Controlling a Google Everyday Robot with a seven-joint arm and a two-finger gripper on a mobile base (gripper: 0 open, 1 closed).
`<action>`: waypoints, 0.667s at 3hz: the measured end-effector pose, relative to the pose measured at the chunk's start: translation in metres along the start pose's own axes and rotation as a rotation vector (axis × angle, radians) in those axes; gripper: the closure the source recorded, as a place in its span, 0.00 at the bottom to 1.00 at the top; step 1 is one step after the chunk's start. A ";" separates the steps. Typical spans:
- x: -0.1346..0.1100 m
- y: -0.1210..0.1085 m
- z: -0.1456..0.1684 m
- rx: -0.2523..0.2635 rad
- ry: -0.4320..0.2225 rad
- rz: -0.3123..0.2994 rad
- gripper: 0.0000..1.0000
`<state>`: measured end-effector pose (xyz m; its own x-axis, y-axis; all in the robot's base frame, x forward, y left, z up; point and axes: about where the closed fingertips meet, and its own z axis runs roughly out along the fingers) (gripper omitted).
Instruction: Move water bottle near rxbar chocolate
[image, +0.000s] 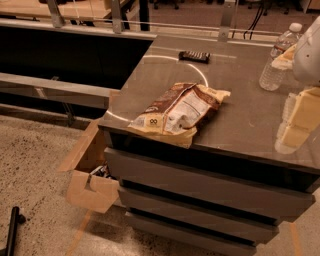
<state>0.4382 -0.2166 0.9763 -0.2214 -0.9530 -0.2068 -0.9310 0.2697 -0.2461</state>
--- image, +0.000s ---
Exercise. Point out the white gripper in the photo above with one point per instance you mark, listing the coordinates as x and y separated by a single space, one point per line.
308 56

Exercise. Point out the clear plastic water bottle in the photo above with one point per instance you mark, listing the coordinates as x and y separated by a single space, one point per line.
271 77

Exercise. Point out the dark rxbar chocolate bar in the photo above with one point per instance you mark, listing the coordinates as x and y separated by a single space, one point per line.
200 57

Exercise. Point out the grey drawer cabinet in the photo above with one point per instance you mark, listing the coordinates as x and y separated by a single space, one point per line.
230 190

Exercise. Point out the brown and white snack bag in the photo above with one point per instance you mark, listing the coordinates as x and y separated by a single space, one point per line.
175 116

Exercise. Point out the open cardboard box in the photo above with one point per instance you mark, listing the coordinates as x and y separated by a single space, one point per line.
85 189

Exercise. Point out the black metal stand leg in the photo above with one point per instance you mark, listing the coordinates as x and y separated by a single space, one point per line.
15 219

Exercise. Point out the grey metal railing frame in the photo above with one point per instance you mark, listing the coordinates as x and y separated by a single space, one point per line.
49 63

